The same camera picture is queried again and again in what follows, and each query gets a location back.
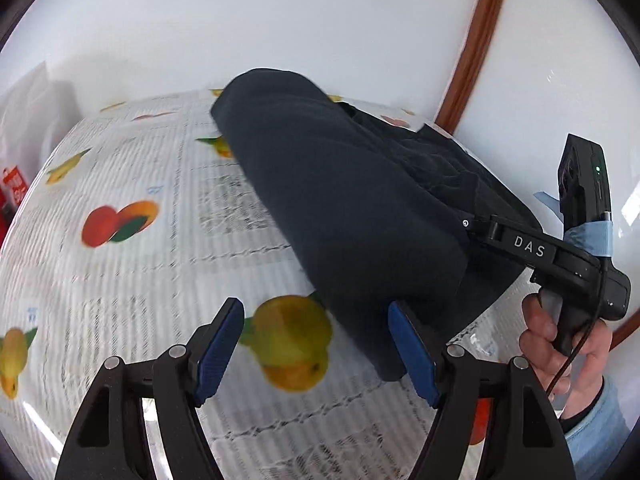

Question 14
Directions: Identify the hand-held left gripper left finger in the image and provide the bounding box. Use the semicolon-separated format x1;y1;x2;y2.
54;297;246;480

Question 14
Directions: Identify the white plastic bag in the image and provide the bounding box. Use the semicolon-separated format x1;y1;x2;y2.
0;60;77;196

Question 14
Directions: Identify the white fruit-print tablecloth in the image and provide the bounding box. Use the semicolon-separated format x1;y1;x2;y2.
0;87;532;480

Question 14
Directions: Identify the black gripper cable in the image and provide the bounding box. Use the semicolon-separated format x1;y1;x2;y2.
546;210;614;402

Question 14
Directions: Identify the red packet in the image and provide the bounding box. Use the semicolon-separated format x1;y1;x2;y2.
0;167;30;246

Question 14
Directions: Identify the person's right forearm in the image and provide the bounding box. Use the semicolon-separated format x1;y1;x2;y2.
557;375;634;480

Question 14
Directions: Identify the black sweatshirt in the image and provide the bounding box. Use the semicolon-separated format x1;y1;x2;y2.
210;67;544;384

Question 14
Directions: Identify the brown wooden low trim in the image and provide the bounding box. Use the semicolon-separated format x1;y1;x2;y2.
612;307;640;347

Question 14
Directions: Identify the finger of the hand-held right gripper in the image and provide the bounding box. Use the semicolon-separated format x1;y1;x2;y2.
461;214;559;264

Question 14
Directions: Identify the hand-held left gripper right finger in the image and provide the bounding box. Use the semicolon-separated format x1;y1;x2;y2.
388;301;577;480

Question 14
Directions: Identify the person's right hand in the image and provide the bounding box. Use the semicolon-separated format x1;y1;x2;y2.
522;292;614;419

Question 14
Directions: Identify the brown wooden upright trim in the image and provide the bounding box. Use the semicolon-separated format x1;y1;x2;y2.
434;0;512;134

